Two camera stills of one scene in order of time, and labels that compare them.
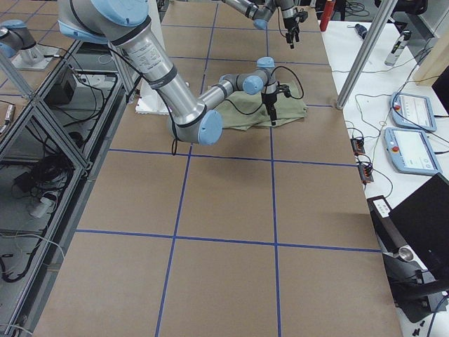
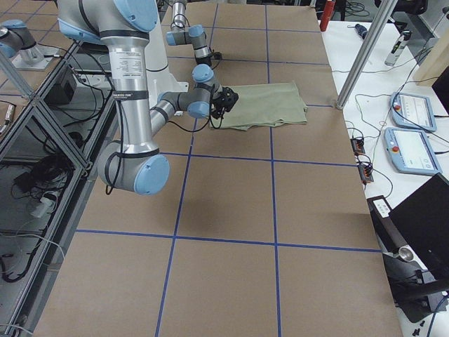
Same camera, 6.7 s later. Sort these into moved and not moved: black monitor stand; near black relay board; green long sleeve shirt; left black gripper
Moved: left black gripper
Not moved: near black relay board; black monitor stand; green long sleeve shirt
